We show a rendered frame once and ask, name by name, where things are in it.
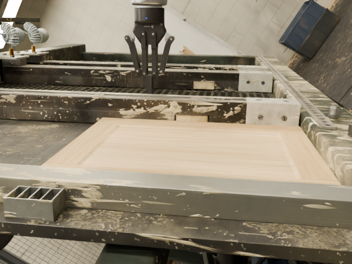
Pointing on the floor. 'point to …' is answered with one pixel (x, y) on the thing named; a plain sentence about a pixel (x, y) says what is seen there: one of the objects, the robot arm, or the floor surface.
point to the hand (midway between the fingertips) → (150, 88)
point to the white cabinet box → (190, 37)
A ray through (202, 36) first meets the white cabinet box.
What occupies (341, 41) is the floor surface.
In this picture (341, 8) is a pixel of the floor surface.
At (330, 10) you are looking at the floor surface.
